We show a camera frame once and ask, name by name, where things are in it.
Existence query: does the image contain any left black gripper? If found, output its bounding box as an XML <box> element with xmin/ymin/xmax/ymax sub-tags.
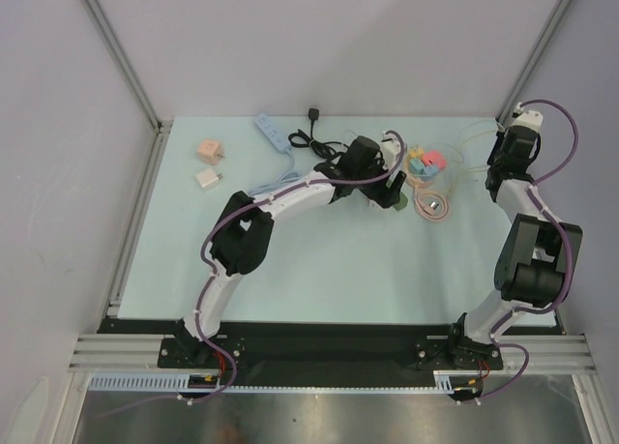
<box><xmin>353</xmin><ymin>155</ymin><xmax>404</xmax><ymax>208</ymax></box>

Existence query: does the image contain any pale green charging cable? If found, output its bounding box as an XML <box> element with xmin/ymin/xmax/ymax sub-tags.
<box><xmin>449</xmin><ymin>122</ymin><xmax>502</xmax><ymax>184</ymax></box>

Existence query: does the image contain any pink deer cube socket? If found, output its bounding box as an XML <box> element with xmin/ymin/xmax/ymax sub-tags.
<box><xmin>196</xmin><ymin>139</ymin><xmax>224</xmax><ymax>165</ymax></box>

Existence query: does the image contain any white Honor charger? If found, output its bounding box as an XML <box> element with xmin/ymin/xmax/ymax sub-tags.
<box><xmin>194</xmin><ymin>168</ymin><xmax>222</xmax><ymax>191</ymax></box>

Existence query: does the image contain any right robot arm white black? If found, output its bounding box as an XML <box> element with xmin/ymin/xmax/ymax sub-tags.
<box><xmin>446</xmin><ymin>124</ymin><xmax>582</xmax><ymax>370</ymax></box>

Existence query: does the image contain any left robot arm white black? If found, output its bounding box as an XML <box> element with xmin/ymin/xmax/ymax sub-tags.
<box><xmin>174</xmin><ymin>130</ymin><xmax>406</xmax><ymax>367</ymax></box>

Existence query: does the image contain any green power strip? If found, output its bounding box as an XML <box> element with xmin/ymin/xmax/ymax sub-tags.
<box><xmin>393</xmin><ymin>193</ymin><xmax>408</xmax><ymax>212</ymax></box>

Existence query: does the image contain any light blue cube charger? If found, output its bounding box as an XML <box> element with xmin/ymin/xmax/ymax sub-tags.
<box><xmin>408</xmin><ymin>158</ymin><xmax>440</xmax><ymax>181</ymax></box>

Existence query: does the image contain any small yellow orange adapter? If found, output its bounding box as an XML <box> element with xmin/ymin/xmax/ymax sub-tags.
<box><xmin>408</xmin><ymin>146</ymin><xmax>425</xmax><ymax>158</ymax></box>

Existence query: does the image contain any red pink cube charger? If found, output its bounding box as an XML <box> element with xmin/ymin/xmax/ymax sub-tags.
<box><xmin>421</xmin><ymin>150</ymin><xmax>447</xmax><ymax>170</ymax></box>

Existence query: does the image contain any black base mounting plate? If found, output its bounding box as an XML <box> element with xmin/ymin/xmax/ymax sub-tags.
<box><xmin>98</xmin><ymin>318</ymin><xmax>507</xmax><ymax>382</ymax></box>

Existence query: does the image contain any pink coiled USB cable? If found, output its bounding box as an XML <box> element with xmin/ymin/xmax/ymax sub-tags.
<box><xmin>411</xmin><ymin>188</ymin><xmax>452</xmax><ymax>222</ymax></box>

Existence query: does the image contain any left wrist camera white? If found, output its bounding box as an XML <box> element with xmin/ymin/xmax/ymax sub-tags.
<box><xmin>379</xmin><ymin>131</ymin><xmax>402</xmax><ymax>170</ymax></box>

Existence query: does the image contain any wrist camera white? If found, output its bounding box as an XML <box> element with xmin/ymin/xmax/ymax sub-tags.
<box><xmin>510</xmin><ymin>103</ymin><xmax>544</xmax><ymax>133</ymax></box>
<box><xmin>379</xmin><ymin>131</ymin><xmax>402</xmax><ymax>170</ymax></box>

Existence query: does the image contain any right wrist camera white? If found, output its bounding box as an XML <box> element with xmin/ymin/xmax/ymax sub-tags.
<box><xmin>510</xmin><ymin>103</ymin><xmax>544</xmax><ymax>133</ymax></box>

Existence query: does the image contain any black power cable with plug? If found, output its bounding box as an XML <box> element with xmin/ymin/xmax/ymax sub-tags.
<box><xmin>287</xmin><ymin>106</ymin><xmax>352</xmax><ymax>160</ymax></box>

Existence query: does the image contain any right aluminium frame post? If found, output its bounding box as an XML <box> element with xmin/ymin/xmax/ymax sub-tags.
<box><xmin>495</xmin><ymin>0</ymin><xmax>576</xmax><ymax>125</ymax></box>

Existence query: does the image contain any aluminium frame post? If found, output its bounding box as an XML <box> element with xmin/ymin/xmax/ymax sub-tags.
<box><xmin>70</xmin><ymin>0</ymin><xmax>173</xmax><ymax>135</ymax></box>
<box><xmin>495</xmin><ymin>0</ymin><xmax>576</xmax><ymax>125</ymax></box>

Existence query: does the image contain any grey cable duct rail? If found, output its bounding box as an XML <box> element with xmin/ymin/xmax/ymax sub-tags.
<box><xmin>88</xmin><ymin>369</ymin><xmax>483</xmax><ymax>398</ymax></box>

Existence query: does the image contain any left aluminium frame post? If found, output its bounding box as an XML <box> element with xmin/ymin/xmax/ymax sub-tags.
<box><xmin>70</xmin><ymin>0</ymin><xmax>173</xmax><ymax>135</ymax></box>

